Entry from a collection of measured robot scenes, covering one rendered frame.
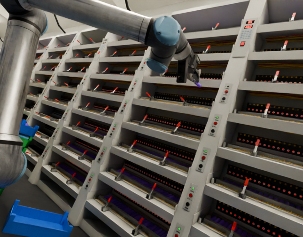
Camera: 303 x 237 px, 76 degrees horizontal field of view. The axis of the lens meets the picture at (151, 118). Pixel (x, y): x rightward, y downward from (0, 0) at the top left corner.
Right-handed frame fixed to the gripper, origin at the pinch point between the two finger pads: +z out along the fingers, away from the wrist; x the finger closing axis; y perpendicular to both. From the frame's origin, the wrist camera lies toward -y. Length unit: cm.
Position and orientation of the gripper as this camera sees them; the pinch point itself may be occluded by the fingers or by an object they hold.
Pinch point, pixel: (195, 82)
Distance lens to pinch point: 110.5
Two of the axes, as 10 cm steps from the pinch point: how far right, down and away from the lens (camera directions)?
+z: 5.1, 4.4, 7.4
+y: 4.1, -8.8, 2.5
